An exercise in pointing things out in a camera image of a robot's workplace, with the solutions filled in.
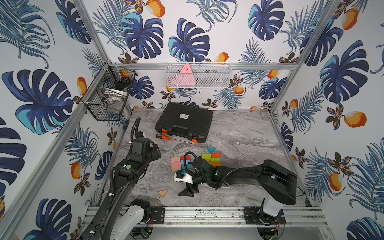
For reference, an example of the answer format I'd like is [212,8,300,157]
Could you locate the black plastic tool case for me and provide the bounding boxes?
[155,103,214,143]

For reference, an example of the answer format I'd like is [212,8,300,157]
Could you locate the orange rectangular block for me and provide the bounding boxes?
[212,162,222,167]

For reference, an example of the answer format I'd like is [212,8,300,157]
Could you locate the orange handled screwdriver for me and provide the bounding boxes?
[156,134,191,144]

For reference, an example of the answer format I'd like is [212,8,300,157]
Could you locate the light green narrow block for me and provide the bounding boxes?
[211,158,221,163]

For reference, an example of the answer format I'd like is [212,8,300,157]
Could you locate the aluminium front rail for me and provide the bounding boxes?
[151,207,328,228]

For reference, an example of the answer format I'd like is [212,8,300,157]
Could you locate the teal triangle block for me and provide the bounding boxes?
[207,147,216,153]

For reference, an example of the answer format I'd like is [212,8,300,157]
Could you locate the black wire basket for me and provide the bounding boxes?
[81,63,138,122]

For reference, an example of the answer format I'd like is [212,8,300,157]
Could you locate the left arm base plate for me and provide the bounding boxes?
[131,199,166,225]

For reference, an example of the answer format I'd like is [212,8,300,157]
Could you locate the pink triangle card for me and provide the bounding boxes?
[175,63,196,87]

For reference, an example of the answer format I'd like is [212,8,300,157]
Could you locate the white mesh wall basket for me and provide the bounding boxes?
[165,62,232,89]

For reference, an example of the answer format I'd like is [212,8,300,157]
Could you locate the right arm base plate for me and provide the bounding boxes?
[244,207,287,227]

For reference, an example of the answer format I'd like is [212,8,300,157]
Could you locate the natural wood rectangular block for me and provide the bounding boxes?
[171,157,181,163]

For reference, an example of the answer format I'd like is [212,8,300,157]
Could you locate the light blue block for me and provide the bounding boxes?
[181,160,191,165]

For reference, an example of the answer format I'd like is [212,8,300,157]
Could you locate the natural wood triangle block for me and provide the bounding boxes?
[157,190,169,198]

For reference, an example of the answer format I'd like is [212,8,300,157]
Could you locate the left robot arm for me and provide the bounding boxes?
[79,117,162,240]

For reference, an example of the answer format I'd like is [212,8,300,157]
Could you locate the pink block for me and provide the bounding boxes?
[171,161,181,168]

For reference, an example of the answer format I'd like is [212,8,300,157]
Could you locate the red block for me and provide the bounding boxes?
[181,155,191,161]

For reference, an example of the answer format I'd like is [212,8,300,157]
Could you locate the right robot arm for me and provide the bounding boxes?
[174,157,298,217]

